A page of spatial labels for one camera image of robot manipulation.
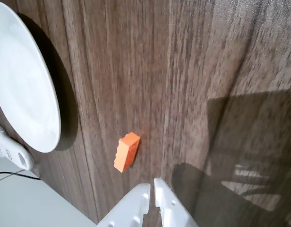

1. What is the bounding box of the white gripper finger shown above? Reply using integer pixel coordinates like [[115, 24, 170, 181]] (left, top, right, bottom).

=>
[[96, 183, 151, 227], [154, 177, 198, 227]]

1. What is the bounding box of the orange lego block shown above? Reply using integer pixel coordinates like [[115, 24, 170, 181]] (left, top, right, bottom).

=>
[[113, 131, 141, 174]]

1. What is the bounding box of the thin black fan cable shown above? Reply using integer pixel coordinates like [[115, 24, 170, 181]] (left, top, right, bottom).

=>
[[0, 172, 41, 181]]

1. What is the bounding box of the white round plate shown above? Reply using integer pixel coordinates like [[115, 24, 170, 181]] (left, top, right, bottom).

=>
[[0, 0, 62, 153]]

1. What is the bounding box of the small white fan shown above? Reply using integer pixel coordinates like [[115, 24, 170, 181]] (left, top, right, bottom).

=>
[[0, 123, 35, 171]]

